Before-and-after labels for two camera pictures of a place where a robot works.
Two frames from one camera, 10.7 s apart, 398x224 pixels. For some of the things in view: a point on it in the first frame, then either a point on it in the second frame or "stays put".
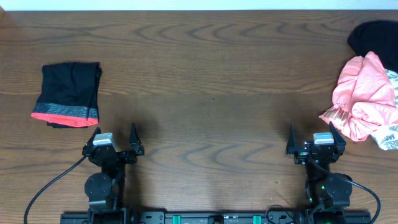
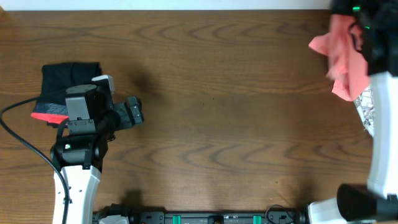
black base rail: (219, 217) stays put
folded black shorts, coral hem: (69, 95) stays put
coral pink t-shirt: (363, 98) -> (348, 67)
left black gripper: (123, 155) -> (134, 111)
